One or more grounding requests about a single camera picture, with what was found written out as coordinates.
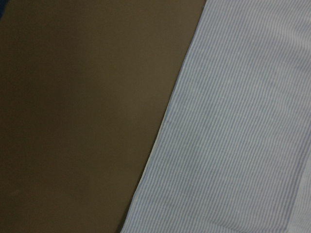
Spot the light blue striped shirt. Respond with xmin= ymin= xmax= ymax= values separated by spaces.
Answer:
xmin=122 ymin=0 xmax=311 ymax=233

